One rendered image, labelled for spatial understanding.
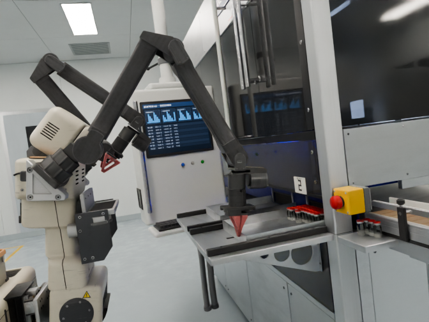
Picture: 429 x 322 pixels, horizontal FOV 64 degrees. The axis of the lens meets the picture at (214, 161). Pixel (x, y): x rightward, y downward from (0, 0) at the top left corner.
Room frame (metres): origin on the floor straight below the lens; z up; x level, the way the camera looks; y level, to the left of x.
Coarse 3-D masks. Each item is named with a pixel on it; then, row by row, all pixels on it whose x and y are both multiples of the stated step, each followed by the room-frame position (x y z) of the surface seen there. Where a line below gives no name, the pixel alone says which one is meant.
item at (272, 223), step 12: (252, 216) 1.33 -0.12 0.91; (264, 216) 1.34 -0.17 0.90; (276, 216) 1.35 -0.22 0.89; (228, 228) 1.23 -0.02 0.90; (252, 228) 1.25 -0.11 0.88; (264, 228) 1.23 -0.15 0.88; (276, 228) 1.21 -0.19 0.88; (288, 228) 1.09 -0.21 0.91; (300, 228) 1.10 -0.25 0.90; (240, 240) 1.11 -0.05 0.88
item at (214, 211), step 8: (248, 200) 1.68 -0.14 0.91; (256, 200) 1.69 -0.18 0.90; (264, 200) 1.70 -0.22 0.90; (208, 208) 1.58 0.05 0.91; (216, 208) 1.64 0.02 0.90; (256, 208) 1.60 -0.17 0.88; (264, 208) 1.43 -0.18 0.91; (272, 208) 1.44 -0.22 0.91; (280, 208) 1.45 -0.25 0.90; (216, 216) 1.44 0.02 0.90; (224, 216) 1.39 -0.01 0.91
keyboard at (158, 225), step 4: (168, 220) 1.83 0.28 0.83; (172, 220) 1.82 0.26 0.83; (176, 220) 1.81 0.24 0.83; (156, 224) 1.79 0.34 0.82; (160, 224) 1.75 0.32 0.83; (164, 224) 1.75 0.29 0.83; (168, 224) 1.73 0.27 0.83; (172, 224) 1.74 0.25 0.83; (176, 224) 1.74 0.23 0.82; (156, 228) 1.75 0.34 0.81; (160, 228) 1.71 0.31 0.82; (164, 228) 1.71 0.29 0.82; (168, 228) 1.72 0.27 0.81; (172, 228) 1.72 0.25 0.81
